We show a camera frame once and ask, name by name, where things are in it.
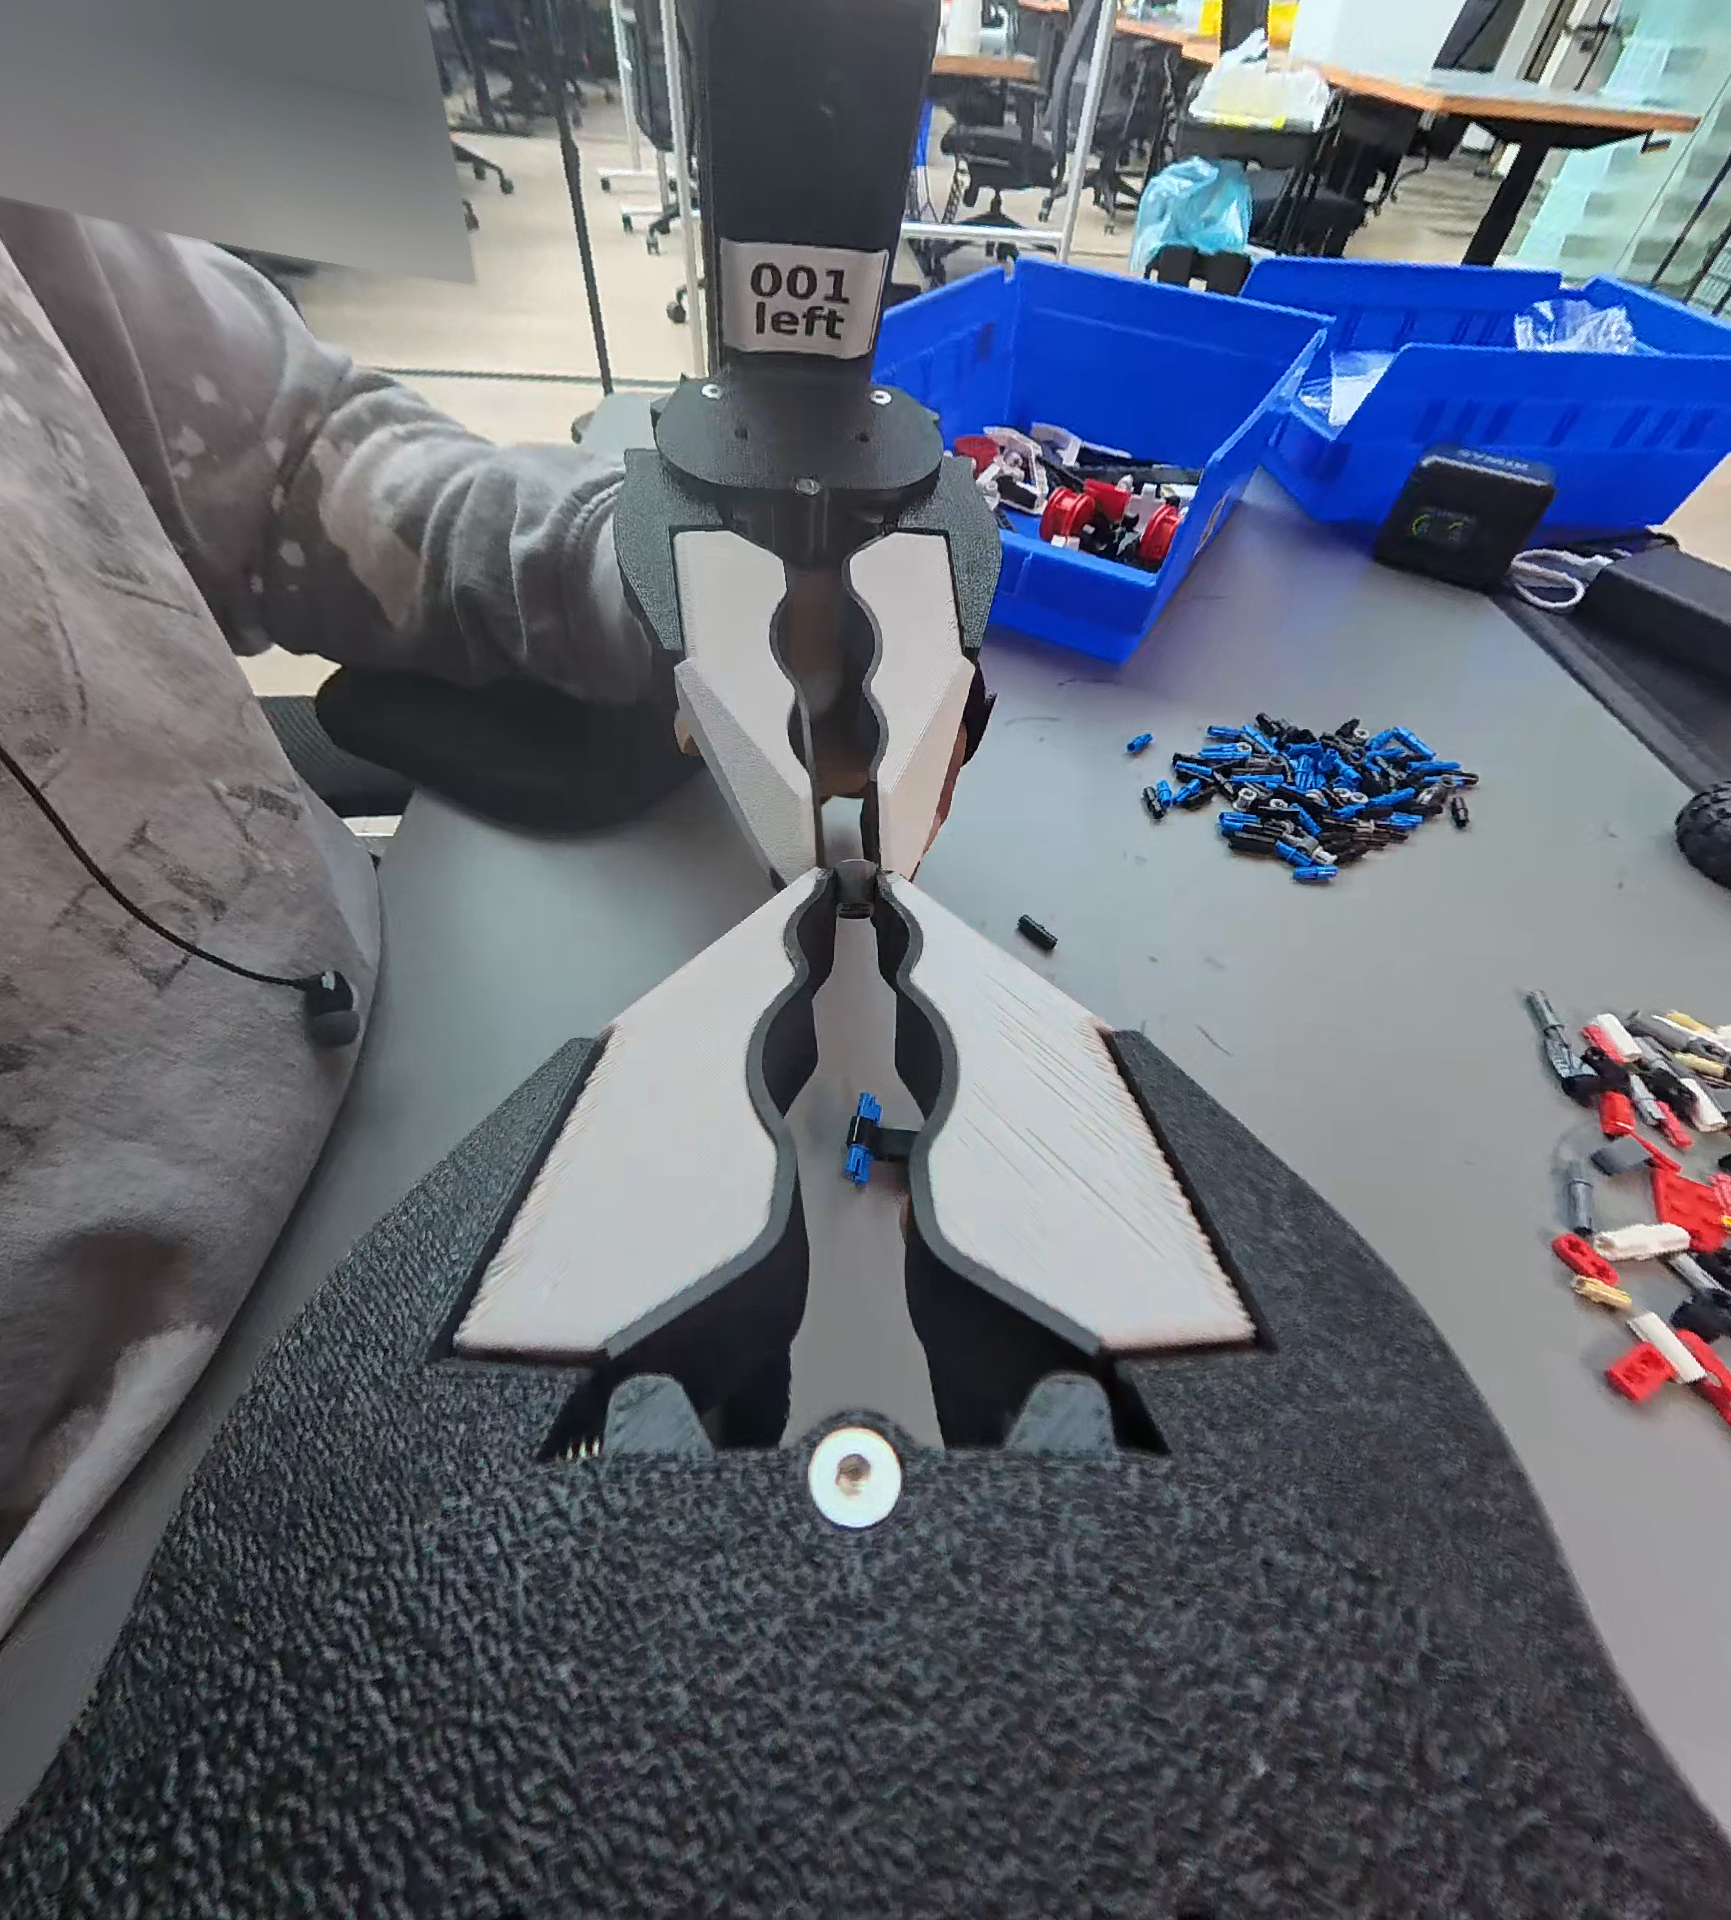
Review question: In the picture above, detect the grey patterned hoodie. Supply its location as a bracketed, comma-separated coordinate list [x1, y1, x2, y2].
[0, 175, 388, 1787]

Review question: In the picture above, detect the light blue plastic bag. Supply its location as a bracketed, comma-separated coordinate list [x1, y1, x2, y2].
[1129, 154, 1257, 276]

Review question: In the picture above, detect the black office chair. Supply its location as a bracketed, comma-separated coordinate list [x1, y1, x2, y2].
[937, 66, 1109, 230]

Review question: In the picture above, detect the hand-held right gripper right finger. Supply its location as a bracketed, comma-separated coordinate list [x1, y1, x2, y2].
[873, 873, 1259, 1361]

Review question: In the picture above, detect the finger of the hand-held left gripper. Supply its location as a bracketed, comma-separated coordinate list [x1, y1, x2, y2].
[670, 527, 821, 887]
[843, 527, 979, 884]

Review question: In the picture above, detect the red white small plate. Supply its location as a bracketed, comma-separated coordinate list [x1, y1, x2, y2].
[1603, 1311, 1707, 1405]

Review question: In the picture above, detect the heap of red wheel parts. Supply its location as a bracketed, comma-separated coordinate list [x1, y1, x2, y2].
[951, 424, 1199, 574]

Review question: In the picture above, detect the black light stand pole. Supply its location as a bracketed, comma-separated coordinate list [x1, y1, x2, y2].
[554, 81, 616, 398]

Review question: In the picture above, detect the black hoodie cord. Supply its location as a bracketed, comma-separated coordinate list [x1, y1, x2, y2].
[0, 606, 362, 1049]

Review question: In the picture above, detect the black device with display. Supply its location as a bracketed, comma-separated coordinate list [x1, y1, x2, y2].
[1371, 445, 1557, 592]

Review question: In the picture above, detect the black power adapter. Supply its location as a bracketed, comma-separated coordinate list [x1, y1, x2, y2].
[1573, 542, 1731, 694]

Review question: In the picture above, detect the pile of mixed toy parts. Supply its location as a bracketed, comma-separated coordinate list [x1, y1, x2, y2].
[1521, 986, 1731, 1352]

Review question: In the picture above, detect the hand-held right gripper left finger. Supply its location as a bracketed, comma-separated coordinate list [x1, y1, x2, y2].
[452, 865, 839, 1361]

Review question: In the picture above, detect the white cable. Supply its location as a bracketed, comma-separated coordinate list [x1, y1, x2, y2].
[1507, 547, 1611, 611]

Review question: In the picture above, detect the pile of blue black pins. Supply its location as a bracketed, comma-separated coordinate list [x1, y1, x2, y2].
[1127, 714, 1481, 887]

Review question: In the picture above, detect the wooden top office desk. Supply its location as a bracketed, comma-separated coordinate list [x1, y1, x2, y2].
[1315, 56, 1701, 271]

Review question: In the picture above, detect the blue plastic bin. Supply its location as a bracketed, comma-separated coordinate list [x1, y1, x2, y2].
[1243, 254, 1731, 545]
[871, 257, 1331, 665]

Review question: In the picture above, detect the clear plastic bag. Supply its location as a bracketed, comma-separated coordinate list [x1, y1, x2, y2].
[1513, 293, 1657, 360]

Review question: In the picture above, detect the black beam toy assembly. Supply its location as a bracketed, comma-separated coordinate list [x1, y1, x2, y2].
[841, 1092, 929, 1192]

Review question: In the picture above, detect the grey desk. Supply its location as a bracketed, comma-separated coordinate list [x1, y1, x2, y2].
[0, 392, 1731, 1920]

